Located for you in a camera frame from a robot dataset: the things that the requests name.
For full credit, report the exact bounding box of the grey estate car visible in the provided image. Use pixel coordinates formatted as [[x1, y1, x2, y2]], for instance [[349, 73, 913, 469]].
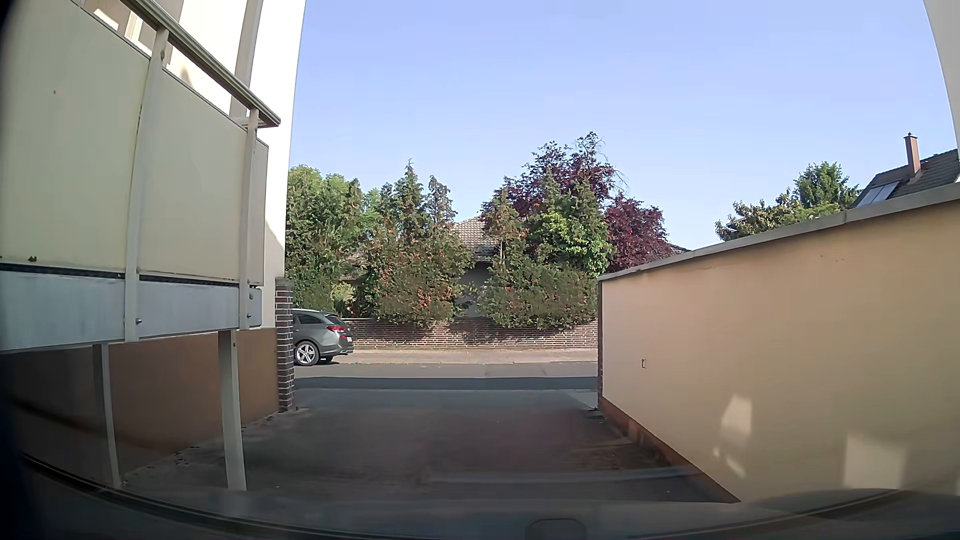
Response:
[[292, 308, 355, 367]]

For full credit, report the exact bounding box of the house with chimney and skylight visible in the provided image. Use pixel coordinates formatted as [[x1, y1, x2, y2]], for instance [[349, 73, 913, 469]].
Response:
[[853, 133, 960, 210]]

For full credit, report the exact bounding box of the low red brick wall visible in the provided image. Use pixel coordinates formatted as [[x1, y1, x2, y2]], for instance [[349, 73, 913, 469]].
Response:
[[343, 318, 600, 351]]

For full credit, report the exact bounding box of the grey asphalt road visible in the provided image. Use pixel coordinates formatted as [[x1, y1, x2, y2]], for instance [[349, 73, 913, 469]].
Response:
[[123, 362, 740, 504]]

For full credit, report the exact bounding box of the green tree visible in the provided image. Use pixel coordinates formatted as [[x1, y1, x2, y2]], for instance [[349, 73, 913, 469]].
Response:
[[714, 161, 861, 243]]

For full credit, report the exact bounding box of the pavement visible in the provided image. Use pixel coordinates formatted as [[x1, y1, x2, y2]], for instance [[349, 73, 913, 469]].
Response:
[[333, 347, 600, 366]]

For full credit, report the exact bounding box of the brick pillar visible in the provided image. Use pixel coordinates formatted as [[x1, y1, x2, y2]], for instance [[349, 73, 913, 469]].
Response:
[[274, 277, 296, 413]]

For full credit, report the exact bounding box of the group of garden trees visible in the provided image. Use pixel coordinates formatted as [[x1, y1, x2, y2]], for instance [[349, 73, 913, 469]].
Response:
[[285, 132, 676, 331]]

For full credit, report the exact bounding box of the beige rendered wall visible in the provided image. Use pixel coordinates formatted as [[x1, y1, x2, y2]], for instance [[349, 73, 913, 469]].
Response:
[[596, 182, 960, 504]]

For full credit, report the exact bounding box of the pale building with balcony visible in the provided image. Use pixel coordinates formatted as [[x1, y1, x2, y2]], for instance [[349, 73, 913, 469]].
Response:
[[0, 0, 307, 492]]

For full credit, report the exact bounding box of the house with tiled roof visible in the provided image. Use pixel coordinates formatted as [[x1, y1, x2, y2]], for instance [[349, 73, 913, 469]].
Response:
[[450, 216, 502, 316]]

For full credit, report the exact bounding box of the car's own bonnet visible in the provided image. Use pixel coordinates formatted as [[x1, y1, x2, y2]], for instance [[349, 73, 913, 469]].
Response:
[[22, 456, 960, 540]]

